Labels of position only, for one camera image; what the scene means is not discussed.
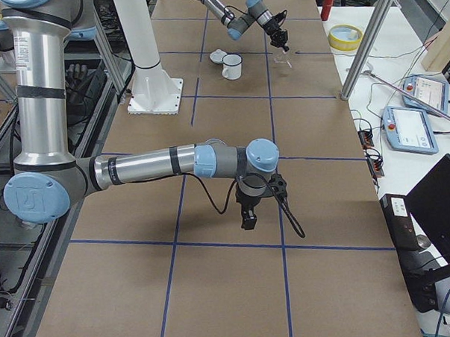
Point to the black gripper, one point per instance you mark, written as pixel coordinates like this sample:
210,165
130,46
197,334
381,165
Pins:
244,202
275,28

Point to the clear glass funnel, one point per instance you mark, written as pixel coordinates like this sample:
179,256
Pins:
283,59

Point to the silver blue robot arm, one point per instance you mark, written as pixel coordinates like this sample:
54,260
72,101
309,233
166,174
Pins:
48,180
238,22

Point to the white enamel mug blue rim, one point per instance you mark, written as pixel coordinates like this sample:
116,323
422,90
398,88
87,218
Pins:
232,66

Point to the yellow tape roll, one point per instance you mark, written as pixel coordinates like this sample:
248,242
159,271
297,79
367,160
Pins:
345,37

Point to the white ceramic lid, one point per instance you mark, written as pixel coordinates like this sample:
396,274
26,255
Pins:
217,56

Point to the red cylinder bottle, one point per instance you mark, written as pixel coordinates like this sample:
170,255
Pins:
326,9

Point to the metal reacher grabber stick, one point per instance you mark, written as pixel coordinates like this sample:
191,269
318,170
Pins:
408,95

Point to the orange black connector module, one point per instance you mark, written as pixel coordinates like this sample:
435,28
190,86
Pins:
366,138

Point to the near blue teach pendant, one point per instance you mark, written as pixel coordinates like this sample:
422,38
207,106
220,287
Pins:
408,129

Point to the blue teach pendant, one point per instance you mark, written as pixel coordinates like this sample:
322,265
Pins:
408,129
431,90

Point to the black box with label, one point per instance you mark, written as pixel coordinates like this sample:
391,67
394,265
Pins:
399,223

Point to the far blue teach pendant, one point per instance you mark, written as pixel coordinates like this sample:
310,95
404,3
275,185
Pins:
431,90

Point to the wooden plank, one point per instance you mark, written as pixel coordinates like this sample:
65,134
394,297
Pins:
438,54

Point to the black laptop computer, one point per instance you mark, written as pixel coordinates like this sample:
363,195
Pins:
429,204

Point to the aluminium frame post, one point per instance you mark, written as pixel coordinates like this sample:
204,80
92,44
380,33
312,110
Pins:
378,16

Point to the white pedestal column with base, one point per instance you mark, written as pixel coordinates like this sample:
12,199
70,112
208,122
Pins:
153,90

